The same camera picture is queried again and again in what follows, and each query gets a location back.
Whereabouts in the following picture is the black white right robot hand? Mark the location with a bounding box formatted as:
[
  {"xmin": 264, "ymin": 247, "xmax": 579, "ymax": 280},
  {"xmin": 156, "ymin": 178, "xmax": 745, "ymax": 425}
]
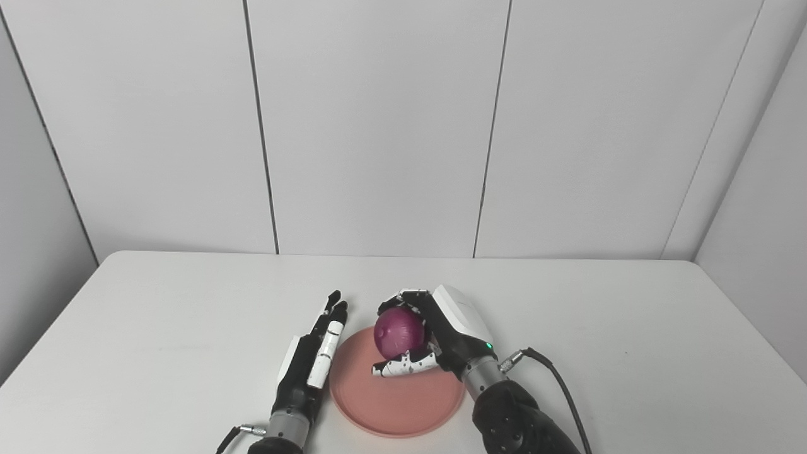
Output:
[{"xmin": 370, "ymin": 284, "xmax": 496, "ymax": 380}]

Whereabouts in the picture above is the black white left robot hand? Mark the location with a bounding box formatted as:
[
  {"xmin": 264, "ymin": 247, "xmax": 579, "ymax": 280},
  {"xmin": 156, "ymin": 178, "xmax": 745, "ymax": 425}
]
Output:
[{"xmin": 275, "ymin": 289, "xmax": 350, "ymax": 418}]

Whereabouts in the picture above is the purple red onion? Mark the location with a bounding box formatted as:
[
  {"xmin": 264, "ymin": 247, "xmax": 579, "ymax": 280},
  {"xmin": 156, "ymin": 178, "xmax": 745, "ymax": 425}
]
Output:
[{"xmin": 373, "ymin": 306, "xmax": 427, "ymax": 358}]

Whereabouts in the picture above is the pink round plate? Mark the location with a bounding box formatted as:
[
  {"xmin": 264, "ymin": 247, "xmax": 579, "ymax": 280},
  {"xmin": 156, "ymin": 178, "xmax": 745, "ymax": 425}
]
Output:
[{"xmin": 328, "ymin": 325, "xmax": 468, "ymax": 439}]

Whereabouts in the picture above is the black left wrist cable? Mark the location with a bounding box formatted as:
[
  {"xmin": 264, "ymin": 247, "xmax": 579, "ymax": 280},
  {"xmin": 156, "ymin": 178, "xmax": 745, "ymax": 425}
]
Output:
[{"xmin": 216, "ymin": 424, "xmax": 268, "ymax": 454}]

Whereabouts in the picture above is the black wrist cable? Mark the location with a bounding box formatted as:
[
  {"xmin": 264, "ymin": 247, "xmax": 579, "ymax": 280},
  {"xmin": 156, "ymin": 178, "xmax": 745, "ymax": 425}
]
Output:
[
  {"xmin": 497, "ymin": 347, "xmax": 594, "ymax": 454},
  {"xmin": 216, "ymin": 424, "xmax": 268, "ymax": 454}
]

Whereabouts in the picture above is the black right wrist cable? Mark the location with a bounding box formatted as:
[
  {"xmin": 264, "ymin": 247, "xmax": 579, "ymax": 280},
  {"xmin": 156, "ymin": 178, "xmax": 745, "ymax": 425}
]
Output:
[{"xmin": 497, "ymin": 347, "xmax": 594, "ymax": 454}]

